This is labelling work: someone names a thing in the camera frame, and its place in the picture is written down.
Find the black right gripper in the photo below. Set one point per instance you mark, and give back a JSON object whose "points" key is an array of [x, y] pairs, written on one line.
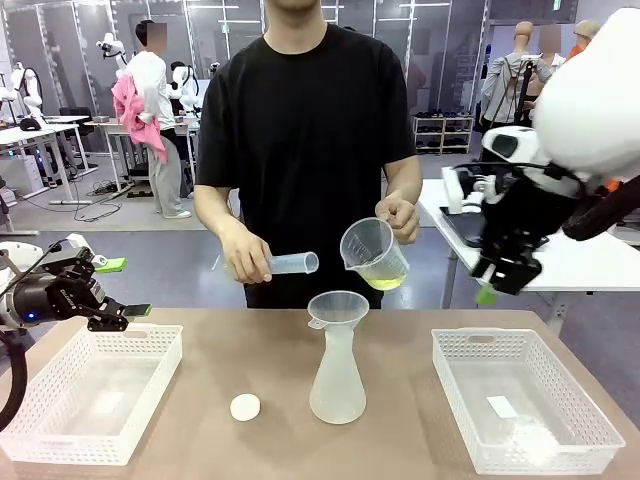
{"points": [[515, 225]]}

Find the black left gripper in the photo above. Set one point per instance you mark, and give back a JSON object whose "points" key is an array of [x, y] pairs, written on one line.
{"points": [[60, 295]]}

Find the clear beaker with yellow liquid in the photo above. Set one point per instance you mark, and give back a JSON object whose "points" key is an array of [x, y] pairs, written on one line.
{"points": [[375, 255]]}

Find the clear plastic graduated cylinder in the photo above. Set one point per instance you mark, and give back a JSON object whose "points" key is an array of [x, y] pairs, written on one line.
{"points": [[295, 263]]}

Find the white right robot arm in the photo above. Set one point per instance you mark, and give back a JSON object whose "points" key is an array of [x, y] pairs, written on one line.
{"points": [[590, 100]]}

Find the person's left forearm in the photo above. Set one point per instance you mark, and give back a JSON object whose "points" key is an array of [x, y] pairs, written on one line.
{"points": [[402, 175]]}

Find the person's right forearm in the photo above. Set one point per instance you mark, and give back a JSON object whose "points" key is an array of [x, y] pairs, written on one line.
{"points": [[215, 210]]}

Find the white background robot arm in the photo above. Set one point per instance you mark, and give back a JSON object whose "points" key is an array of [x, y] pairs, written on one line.
{"points": [[30, 90], [114, 52], [187, 90]]}

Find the person's left hand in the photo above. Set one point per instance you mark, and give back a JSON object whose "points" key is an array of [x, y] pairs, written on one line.
{"points": [[402, 215]]}

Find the person's right hand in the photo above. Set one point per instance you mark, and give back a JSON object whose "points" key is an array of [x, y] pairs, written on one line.
{"points": [[245, 257]]}

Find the black tray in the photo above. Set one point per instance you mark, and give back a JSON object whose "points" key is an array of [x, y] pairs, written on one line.
{"points": [[462, 230]]}

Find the white side table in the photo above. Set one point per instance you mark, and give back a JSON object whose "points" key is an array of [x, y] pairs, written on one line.
{"points": [[575, 265]]}

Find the white perforated plastic basket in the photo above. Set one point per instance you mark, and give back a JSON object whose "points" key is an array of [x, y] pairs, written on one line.
{"points": [[525, 400], [90, 400]]}

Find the white label sticker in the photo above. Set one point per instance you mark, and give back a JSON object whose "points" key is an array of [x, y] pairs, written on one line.
{"points": [[501, 406]]}

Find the wooden shoe rack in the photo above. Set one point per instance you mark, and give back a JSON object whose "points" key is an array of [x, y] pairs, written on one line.
{"points": [[442, 135]]}

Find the translucent plastic funnel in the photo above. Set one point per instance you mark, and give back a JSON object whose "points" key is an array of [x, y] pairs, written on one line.
{"points": [[339, 307]]}

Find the long white desk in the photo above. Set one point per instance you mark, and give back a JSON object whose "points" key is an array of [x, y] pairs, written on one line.
{"points": [[35, 132]]}

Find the white round flask cap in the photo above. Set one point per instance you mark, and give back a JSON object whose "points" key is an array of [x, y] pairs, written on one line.
{"points": [[245, 407]]}

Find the person with pink hoodie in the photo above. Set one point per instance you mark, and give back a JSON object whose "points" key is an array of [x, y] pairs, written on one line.
{"points": [[155, 115]]}

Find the mannequin in gray shirt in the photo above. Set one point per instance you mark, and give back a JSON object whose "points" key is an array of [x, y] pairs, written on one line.
{"points": [[505, 85]]}

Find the translucent plastic conical flask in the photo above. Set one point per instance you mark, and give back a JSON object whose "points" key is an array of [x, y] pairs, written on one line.
{"points": [[337, 390]]}

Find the person in black t-shirt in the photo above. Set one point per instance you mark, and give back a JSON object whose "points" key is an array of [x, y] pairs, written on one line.
{"points": [[305, 125]]}

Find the mannequin in orange with hat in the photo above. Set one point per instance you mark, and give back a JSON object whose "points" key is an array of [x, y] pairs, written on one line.
{"points": [[585, 35]]}

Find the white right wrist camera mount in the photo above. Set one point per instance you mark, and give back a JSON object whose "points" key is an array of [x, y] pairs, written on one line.
{"points": [[455, 192]]}

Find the black camera tripod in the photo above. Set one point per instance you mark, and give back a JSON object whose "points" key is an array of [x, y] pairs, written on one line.
{"points": [[523, 90]]}

